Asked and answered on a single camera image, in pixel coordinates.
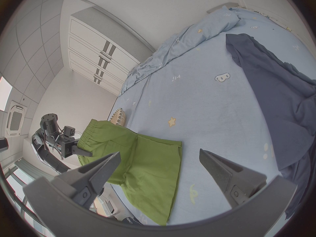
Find pale blue quilt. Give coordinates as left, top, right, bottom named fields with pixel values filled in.
left=120, top=5, right=246, bottom=97

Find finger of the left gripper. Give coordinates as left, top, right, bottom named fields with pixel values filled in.
left=72, top=148, right=93, bottom=157

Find green shorts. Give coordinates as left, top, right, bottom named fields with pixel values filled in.
left=77, top=119, right=183, bottom=226

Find round woven basket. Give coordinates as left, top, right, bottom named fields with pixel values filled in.
left=110, top=108, right=127, bottom=126

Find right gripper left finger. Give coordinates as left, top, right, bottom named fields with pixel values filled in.
left=51, top=152, right=121, bottom=210

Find white ceiling air conditioner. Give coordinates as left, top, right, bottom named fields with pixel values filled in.
left=5, top=100, right=28, bottom=136

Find ceiling light panel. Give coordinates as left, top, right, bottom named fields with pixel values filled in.
left=0, top=76, right=13, bottom=112

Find dark blue garment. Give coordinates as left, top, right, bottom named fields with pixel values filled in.
left=225, top=33, right=316, bottom=220

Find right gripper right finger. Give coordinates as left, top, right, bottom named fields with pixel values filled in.
left=199, top=148, right=267, bottom=209

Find white wardrobe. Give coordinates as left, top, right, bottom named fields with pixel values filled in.
left=69, top=9, right=155, bottom=97

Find window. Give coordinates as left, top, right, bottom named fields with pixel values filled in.
left=0, top=157, right=53, bottom=237

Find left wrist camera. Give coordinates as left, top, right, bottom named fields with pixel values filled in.
left=63, top=126, right=76, bottom=138

